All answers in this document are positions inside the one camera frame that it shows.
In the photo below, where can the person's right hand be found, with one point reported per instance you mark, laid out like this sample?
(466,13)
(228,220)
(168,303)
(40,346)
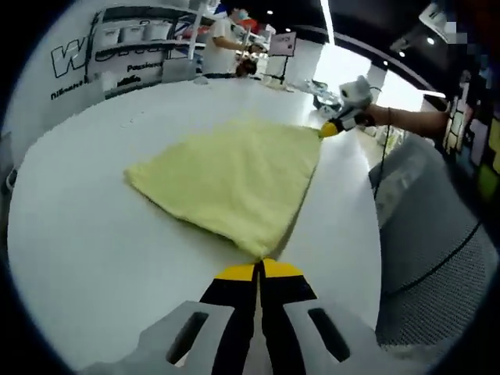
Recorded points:
(365,119)

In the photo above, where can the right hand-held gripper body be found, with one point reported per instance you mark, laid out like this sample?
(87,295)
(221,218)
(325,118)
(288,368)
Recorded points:
(357,95)

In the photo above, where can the grey metal shelf unit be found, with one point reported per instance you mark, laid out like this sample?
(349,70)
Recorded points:
(156,43)

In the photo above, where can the person's dark patterned clothing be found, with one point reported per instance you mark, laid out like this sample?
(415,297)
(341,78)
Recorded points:
(476,125)

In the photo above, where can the small white crumpled object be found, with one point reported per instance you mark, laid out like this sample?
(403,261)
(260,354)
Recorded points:
(201,81)

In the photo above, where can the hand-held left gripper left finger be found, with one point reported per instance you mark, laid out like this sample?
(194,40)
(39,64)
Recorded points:
(203,336)

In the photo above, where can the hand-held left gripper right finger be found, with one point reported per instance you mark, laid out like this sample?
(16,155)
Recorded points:
(304,336)

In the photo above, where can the sign board on stand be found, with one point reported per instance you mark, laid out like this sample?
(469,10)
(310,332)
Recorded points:
(283,45)

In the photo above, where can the white storage bin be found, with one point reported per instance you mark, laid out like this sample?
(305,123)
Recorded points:
(159,30)
(133,33)
(109,36)

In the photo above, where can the yellow blue dark garment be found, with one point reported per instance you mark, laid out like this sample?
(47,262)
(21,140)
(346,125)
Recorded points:
(234,176)

